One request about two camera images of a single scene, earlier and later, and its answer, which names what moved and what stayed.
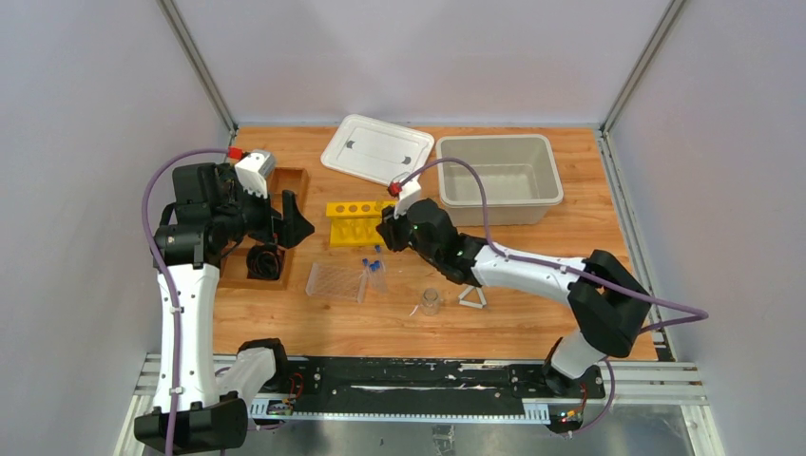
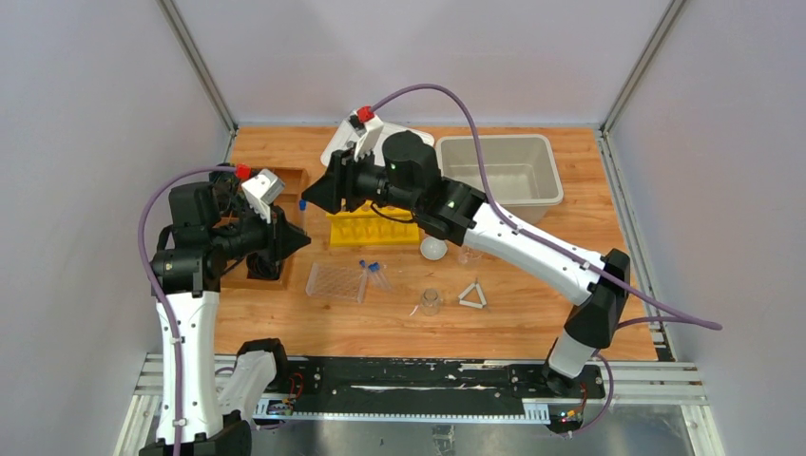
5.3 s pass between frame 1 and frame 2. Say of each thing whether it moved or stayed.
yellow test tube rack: stayed
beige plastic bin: stayed
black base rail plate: stayed
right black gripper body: moved
